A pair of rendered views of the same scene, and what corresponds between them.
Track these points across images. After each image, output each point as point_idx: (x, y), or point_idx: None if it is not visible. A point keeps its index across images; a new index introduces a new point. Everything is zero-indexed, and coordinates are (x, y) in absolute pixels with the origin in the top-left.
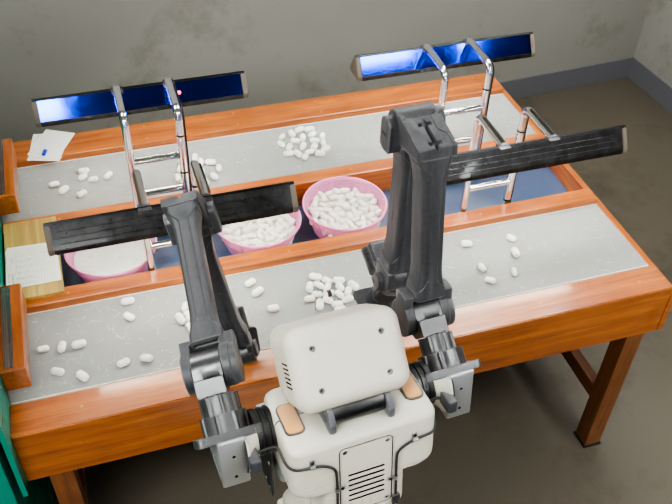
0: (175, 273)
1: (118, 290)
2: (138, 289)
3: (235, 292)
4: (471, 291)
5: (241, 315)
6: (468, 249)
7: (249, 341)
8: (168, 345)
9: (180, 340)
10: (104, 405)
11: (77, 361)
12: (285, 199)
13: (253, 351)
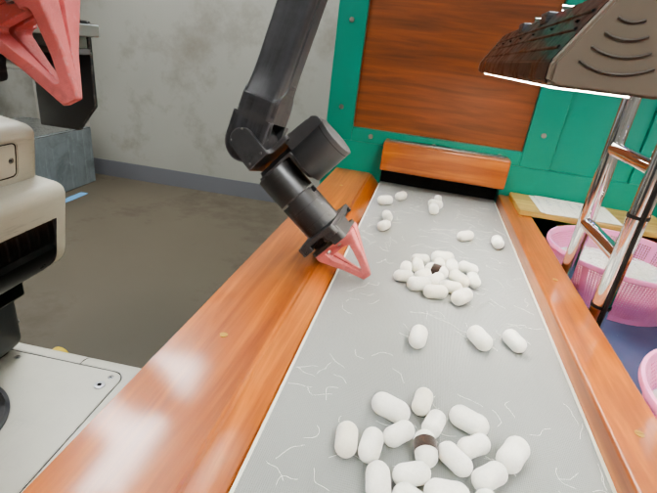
0: (548, 273)
1: (516, 236)
2: (519, 251)
3: (493, 324)
4: None
5: (312, 133)
6: None
7: (240, 105)
8: (398, 245)
9: (401, 252)
10: (330, 190)
11: (411, 207)
12: (574, 31)
13: (232, 127)
